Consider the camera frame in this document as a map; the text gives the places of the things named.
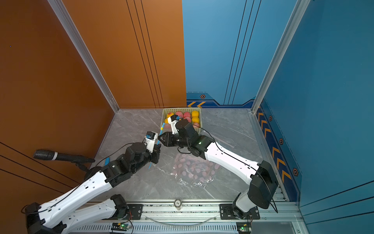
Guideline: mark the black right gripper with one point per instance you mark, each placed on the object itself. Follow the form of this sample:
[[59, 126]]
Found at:
[[168, 139]]

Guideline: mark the green circuit board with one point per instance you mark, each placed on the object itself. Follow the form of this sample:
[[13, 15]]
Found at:
[[120, 227], [243, 228]]

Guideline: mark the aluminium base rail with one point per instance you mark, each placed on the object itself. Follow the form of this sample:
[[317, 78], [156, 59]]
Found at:
[[201, 217]]

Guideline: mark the aluminium corner post right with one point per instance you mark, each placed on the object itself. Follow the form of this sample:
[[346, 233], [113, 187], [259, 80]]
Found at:
[[287, 36]]

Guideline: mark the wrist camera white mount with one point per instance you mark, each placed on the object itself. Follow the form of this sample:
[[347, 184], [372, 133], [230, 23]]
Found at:
[[150, 140], [172, 121]]

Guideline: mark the green perforated plastic basket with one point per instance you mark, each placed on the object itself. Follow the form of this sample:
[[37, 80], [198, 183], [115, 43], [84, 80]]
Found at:
[[193, 115]]

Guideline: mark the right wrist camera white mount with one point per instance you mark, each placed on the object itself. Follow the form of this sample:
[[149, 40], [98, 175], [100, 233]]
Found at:
[[172, 121]]

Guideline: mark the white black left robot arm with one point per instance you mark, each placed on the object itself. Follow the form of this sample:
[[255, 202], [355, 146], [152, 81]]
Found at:
[[65, 213]]

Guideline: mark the black microphone on stand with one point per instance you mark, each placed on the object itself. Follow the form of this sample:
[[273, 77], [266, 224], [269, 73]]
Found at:
[[78, 160]]

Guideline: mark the pink-trimmed bag of bags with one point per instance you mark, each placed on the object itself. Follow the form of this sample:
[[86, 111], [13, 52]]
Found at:
[[193, 171]]

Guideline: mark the clear zip-top bag blue zipper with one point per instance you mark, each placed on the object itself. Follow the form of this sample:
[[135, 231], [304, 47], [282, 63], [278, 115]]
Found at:
[[161, 130]]

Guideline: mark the aluminium corner post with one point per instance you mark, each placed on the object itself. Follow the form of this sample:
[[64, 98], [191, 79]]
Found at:
[[73, 33], [287, 36]]

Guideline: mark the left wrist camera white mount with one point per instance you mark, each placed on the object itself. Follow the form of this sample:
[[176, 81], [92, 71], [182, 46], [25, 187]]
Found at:
[[150, 140]]

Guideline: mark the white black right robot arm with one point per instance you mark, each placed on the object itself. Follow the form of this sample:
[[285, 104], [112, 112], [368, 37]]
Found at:
[[259, 176]]

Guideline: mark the green circuit board left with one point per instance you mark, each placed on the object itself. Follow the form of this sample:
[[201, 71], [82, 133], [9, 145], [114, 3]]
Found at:
[[120, 227]]

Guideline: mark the round silver knob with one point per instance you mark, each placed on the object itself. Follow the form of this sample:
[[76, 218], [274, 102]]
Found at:
[[177, 204]]

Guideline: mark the blue handheld microphone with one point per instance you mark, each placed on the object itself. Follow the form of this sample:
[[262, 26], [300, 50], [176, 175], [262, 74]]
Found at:
[[107, 161]]

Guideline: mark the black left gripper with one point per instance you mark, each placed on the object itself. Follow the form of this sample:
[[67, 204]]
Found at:
[[156, 153]]

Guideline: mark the aluminium corner post left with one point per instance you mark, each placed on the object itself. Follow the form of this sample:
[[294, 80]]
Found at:
[[73, 33]]

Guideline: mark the green circuit board right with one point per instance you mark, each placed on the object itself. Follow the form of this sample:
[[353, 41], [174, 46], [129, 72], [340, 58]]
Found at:
[[243, 228]]

